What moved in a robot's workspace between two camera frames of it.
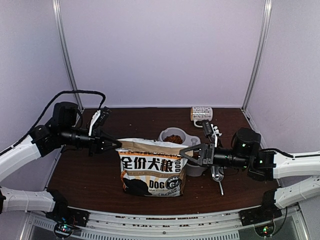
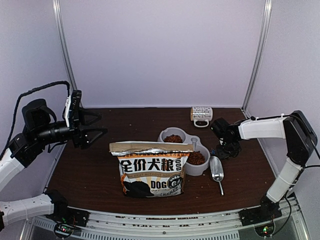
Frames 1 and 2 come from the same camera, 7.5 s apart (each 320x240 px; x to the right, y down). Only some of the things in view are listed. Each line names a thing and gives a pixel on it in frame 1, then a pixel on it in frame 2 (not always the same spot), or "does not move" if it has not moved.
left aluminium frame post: [56, 4] does not move
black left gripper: [95, 143] -> [79, 137]
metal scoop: [217, 173] does not move
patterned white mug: [201, 113] does not move
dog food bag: [151, 168] does not move
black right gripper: [209, 149] -> [223, 155]
